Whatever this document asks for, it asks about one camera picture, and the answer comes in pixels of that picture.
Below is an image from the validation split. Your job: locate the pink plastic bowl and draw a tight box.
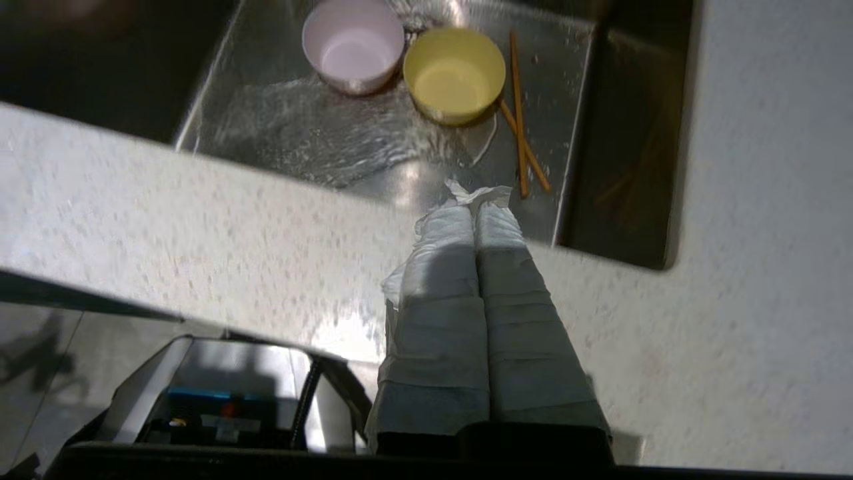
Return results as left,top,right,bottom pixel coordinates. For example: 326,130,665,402
302,0,405,95

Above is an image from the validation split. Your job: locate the coiled black cable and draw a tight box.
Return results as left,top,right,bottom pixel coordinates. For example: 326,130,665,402
290,360,322,449

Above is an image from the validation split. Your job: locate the brown wooden chopstick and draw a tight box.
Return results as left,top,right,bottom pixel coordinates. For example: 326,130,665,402
500,100,553,195
509,30,531,199

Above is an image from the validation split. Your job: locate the grey robot base unit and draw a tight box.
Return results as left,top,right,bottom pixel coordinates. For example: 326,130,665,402
97,335,374,457

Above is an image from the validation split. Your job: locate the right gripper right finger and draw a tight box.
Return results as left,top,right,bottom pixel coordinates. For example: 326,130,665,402
445,179,614,441

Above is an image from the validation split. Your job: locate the grey base cabinet front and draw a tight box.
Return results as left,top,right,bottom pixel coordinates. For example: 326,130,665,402
0,269,227,461

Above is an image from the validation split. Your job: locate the stainless steel sink basin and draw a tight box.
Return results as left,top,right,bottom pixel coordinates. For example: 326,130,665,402
0,0,695,271

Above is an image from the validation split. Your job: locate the yellow plastic bowl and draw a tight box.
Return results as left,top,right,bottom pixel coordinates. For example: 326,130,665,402
403,27,507,127

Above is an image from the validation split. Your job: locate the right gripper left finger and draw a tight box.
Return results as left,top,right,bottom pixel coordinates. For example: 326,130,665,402
365,200,490,454

